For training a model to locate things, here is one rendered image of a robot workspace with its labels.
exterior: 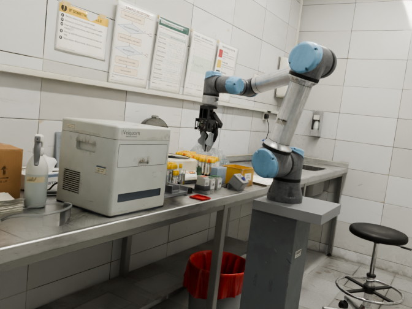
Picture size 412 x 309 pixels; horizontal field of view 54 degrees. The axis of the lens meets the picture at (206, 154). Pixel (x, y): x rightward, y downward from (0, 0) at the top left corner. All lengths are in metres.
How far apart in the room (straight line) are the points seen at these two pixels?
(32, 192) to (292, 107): 0.95
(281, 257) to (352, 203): 2.47
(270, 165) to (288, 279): 0.48
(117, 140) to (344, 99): 3.09
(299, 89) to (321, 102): 2.64
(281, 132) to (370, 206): 2.62
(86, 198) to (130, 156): 0.21
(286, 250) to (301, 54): 0.77
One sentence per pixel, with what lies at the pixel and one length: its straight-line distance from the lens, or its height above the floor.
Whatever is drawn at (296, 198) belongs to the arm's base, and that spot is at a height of 0.94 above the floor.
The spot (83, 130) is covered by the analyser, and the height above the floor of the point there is 1.14.
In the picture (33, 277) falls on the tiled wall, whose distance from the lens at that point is 2.08.
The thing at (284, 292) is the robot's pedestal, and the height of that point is 0.56.
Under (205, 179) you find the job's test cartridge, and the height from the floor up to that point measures 0.94.
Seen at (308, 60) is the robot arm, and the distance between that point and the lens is 1.50.
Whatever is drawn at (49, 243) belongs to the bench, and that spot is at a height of 0.86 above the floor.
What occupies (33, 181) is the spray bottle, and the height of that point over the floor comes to 0.96.
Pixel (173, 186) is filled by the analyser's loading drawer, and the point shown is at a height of 0.93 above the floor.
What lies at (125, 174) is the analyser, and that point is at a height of 1.02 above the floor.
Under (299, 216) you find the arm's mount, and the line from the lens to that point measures 1.61.
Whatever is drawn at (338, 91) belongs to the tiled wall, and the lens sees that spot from 4.13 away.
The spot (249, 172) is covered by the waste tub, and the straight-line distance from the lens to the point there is 2.19.
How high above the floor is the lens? 1.25
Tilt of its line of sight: 6 degrees down
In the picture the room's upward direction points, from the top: 7 degrees clockwise
